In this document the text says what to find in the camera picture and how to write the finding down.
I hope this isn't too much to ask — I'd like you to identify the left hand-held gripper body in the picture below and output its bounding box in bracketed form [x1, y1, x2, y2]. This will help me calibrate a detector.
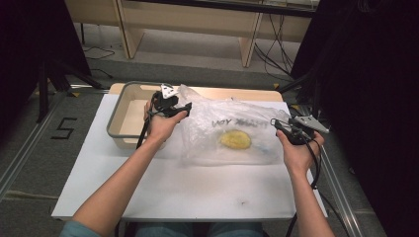
[150, 83, 186, 117]

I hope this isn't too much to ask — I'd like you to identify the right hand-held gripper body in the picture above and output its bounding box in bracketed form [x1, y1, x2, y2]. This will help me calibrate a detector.
[286, 115, 330, 146]

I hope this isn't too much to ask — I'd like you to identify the clear plastic bag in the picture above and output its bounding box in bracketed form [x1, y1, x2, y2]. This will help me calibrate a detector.
[177, 84, 293, 167]

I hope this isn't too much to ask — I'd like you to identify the beige basket with grey rim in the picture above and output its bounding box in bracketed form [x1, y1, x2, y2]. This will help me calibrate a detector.
[106, 81, 181, 151]

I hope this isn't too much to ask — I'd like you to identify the person's right hand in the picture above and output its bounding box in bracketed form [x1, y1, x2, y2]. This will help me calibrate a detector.
[276, 130, 325, 177]

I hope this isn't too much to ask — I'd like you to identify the person's left hand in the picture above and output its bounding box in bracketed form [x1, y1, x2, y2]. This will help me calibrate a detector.
[143, 102, 189, 142]

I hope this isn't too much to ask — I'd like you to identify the black metal stand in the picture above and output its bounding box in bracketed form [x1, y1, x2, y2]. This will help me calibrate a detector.
[276, 70, 322, 119]
[36, 58, 103, 124]

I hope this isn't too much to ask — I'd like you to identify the black curtain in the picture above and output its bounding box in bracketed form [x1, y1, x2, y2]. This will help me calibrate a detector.
[0, 0, 92, 132]
[290, 0, 419, 237]

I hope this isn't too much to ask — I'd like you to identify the white board sheet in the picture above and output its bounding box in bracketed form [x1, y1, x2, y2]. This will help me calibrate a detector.
[50, 93, 329, 222]

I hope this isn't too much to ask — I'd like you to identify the light wooden shelf unit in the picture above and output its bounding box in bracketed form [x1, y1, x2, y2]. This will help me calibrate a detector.
[63, 0, 314, 68]

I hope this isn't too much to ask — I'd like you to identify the person's grey-blue sleeve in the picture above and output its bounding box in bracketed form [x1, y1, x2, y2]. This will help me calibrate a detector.
[58, 220, 100, 237]

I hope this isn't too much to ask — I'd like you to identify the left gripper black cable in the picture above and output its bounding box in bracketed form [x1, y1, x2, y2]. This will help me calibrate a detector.
[135, 92, 162, 150]

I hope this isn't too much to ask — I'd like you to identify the bundle of hanging black cables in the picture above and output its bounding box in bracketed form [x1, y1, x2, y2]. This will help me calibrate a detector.
[253, 13, 294, 79]

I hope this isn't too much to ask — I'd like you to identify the aluminium floor rail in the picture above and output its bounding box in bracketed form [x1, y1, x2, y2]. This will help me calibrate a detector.
[320, 144, 364, 237]
[0, 95, 63, 198]

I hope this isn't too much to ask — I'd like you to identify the black floor cable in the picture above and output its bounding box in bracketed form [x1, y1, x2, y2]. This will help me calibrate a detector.
[82, 44, 117, 80]

